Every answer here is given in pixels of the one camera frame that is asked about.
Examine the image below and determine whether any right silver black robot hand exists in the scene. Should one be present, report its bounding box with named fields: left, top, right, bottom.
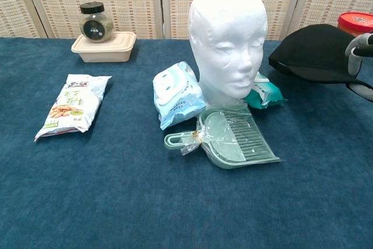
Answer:
left=345, top=33, right=373, bottom=101

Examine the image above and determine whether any black baseball cap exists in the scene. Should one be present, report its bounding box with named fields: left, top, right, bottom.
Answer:
left=268, top=23, right=373, bottom=88

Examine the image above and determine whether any white foam mannequin head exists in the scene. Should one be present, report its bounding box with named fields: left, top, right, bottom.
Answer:
left=188, top=0, right=269, bottom=107

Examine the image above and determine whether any red orange cylindrical canister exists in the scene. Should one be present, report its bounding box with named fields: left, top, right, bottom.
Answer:
left=337, top=12, right=373, bottom=36

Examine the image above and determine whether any teal wet wipes pack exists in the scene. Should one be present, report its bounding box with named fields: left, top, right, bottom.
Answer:
left=244, top=71, right=286, bottom=110

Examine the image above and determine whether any mint green bagged dustpan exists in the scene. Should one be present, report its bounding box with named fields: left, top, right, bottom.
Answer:
left=164, top=103, right=288, bottom=171

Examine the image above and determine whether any light blue wet wipes pack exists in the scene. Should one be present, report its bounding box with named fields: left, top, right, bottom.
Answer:
left=153, top=61, right=207, bottom=131

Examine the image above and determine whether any beige lidded food container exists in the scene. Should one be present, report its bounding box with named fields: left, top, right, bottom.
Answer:
left=71, top=31, right=137, bottom=63

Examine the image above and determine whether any glass jar with black lid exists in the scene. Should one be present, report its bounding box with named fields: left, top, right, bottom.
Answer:
left=78, top=2, right=113, bottom=43

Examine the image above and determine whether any white peanut snack bag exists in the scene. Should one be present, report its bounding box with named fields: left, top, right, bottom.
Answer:
left=34, top=73, right=112, bottom=142

